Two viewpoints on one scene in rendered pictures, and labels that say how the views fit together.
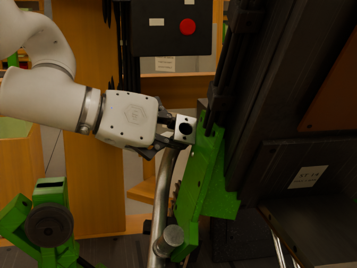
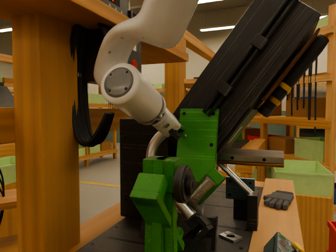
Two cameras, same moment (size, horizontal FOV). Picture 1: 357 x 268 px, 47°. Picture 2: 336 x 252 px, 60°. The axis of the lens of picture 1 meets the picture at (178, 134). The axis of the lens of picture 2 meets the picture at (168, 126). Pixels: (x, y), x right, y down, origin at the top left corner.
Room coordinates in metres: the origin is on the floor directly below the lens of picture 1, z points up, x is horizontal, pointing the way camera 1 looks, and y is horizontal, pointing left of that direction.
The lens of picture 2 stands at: (0.31, 0.71, 1.27)
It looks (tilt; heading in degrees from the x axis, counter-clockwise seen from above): 3 degrees down; 302
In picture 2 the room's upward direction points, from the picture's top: straight up
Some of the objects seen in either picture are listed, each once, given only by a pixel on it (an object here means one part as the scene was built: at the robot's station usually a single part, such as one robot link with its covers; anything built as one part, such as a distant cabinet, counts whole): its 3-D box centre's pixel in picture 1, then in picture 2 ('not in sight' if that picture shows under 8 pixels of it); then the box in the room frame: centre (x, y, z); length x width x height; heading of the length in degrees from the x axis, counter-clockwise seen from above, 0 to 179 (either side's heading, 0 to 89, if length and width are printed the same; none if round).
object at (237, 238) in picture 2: not in sight; (230, 236); (0.58, -0.08, 0.90); 0.06 x 0.04 x 0.01; 160
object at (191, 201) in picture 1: (213, 173); (199, 143); (0.68, -0.06, 1.17); 0.13 x 0.12 x 0.20; 100
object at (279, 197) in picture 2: not in sight; (277, 199); (0.54, -0.50, 0.91); 0.20 x 0.11 x 0.03; 90
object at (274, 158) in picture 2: (301, 203); (222, 155); (0.67, -0.22, 1.11); 0.39 x 0.16 x 0.03; 10
